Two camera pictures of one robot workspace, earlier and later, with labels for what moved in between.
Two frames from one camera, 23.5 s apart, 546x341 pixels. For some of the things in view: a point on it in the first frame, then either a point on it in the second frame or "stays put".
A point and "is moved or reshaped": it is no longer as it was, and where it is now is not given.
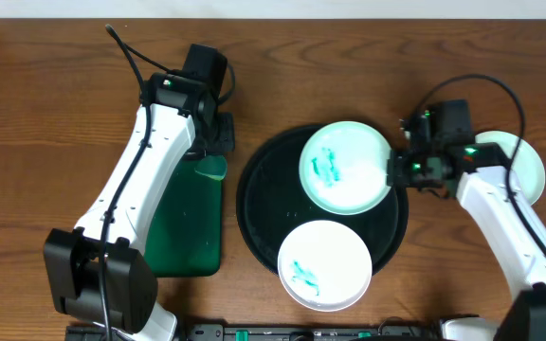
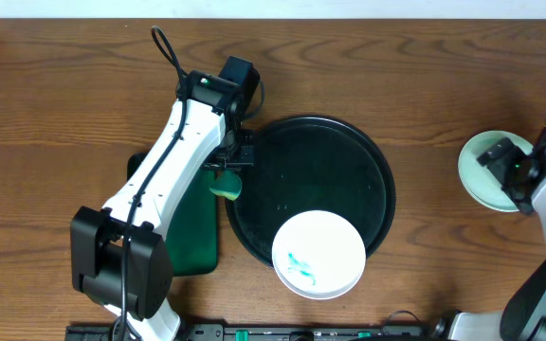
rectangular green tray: [184, 234] stays put
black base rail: [406, 332] stays put
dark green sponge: [212, 166] is moved or reshaped
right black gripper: [397, 170] → [510, 152]
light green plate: [343, 168] is moved or reshaped
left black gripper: [225, 133] → [237, 157]
